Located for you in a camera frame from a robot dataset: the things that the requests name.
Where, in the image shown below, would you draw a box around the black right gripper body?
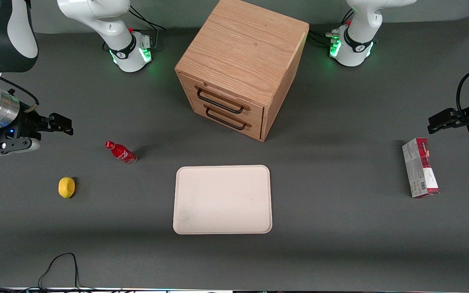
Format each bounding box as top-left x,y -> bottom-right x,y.
0,107 -> 52,141

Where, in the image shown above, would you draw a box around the black metal drawer handle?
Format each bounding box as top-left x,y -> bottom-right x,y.
204,105 -> 248,131
196,86 -> 245,114

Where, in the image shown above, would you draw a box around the wooden drawer front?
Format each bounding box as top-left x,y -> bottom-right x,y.
185,96 -> 264,141

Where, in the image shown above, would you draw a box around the oak wooden drawer cabinet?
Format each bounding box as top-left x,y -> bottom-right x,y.
175,0 -> 310,142

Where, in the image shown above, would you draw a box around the red plaid carton box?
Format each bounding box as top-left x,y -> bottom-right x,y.
402,138 -> 440,199

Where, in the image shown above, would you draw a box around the yellow lemon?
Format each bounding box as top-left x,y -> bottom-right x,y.
58,177 -> 76,199

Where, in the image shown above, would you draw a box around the red soda bottle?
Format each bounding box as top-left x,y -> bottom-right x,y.
105,140 -> 137,165

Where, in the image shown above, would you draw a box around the beige rectangular tray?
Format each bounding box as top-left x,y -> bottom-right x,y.
173,165 -> 273,235

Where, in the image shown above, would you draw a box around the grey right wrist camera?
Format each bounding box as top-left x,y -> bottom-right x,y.
0,138 -> 41,158

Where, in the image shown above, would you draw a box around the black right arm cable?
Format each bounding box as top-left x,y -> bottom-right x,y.
0,61 -> 40,112

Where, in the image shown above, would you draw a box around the thin black table cable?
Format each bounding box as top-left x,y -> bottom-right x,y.
0,252 -> 96,292

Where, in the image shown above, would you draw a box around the black right arm base cables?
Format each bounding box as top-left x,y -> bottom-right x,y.
129,5 -> 166,51

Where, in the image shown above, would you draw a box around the black arm base cables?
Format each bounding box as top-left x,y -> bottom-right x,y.
308,8 -> 355,48
129,5 -> 166,51

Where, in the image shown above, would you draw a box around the black left arm base cables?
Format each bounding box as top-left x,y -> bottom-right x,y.
308,8 -> 355,48

